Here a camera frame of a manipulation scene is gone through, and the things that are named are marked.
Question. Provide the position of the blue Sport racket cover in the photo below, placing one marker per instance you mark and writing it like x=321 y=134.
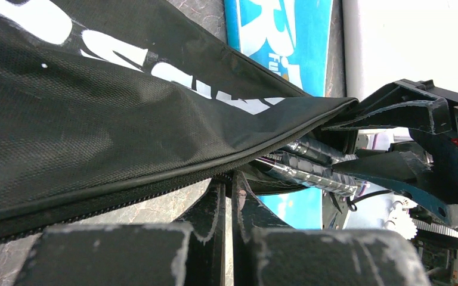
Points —
x=288 y=37

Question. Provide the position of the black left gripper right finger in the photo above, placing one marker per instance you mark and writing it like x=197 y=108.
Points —
x=267 y=251

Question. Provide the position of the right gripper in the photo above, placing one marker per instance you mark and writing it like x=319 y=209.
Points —
x=426 y=168

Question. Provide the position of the black Crossway racket cover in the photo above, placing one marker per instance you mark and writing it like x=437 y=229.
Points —
x=103 y=103

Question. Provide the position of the white racket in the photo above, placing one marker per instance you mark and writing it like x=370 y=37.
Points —
x=316 y=151
x=293 y=169

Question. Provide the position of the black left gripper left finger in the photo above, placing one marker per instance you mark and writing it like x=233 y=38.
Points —
x=187 y=251

